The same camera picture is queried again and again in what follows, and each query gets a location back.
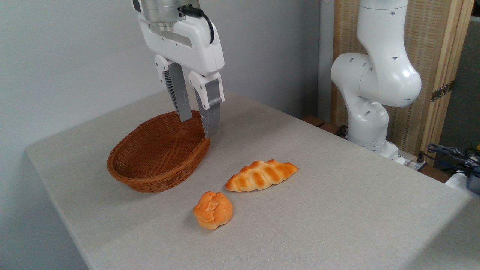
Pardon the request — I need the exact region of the round knotted bread roll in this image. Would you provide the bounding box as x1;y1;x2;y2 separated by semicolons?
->
193;191;234;230

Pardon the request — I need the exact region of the long braided bread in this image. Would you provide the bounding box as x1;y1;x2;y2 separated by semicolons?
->
225;159;300;192

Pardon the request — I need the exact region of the white power strip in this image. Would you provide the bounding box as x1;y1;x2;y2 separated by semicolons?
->
402;157;428;171

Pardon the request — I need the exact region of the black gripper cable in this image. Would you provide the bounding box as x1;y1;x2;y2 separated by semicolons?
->
181;5;216;45

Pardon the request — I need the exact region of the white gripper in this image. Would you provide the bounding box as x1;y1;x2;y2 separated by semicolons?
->
138;14;225;138

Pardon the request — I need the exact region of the brown wooden board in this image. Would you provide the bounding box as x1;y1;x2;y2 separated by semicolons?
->
301;115;350;138

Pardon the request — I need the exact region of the brown wicker basket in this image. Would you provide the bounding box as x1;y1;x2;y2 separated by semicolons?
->
107;110;211;194

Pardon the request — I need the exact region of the grey plastic box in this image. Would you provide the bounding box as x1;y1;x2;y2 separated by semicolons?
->
466;174;480;195

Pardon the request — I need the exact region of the dark metal screen hinge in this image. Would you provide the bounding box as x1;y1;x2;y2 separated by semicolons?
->
430;80;455;102

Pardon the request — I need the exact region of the blue-grey cable bundle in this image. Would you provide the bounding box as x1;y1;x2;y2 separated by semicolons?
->
420;144;480;177

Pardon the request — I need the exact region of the wooden rattan folding screen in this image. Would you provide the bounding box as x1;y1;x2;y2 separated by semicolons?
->
331;0;475;165

